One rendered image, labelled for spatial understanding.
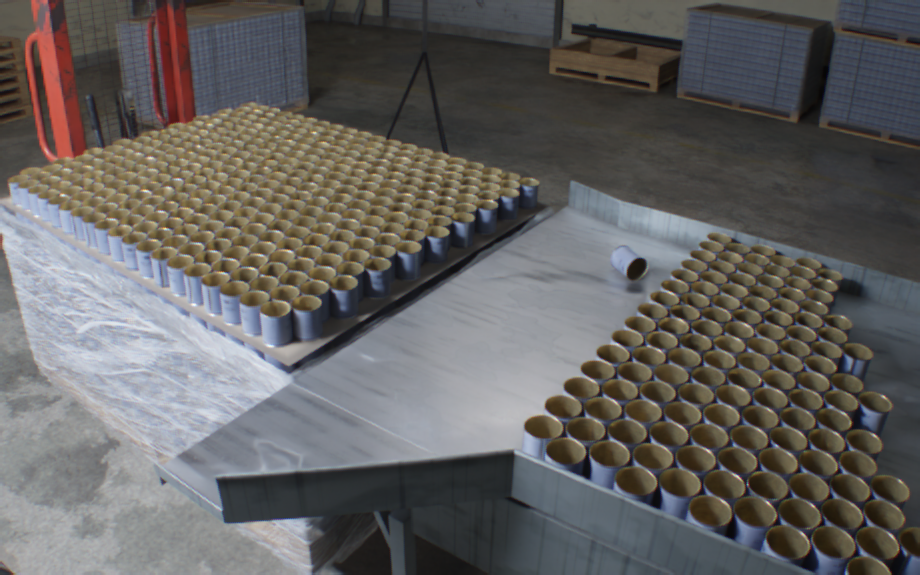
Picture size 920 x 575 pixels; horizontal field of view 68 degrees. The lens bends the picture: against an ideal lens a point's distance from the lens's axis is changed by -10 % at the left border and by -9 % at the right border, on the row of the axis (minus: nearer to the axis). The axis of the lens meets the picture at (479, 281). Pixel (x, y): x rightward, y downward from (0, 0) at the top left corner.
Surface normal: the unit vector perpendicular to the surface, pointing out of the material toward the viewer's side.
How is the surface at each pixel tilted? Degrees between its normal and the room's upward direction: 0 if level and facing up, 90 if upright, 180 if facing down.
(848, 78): 89
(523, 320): 0
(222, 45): 92
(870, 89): 90
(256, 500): 90
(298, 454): 0
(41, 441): 0
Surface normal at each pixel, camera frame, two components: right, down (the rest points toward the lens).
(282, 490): 0.19, 0.46
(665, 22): -0.55, 0.37
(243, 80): 0.80, 0.33
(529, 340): 0.03, -0.88
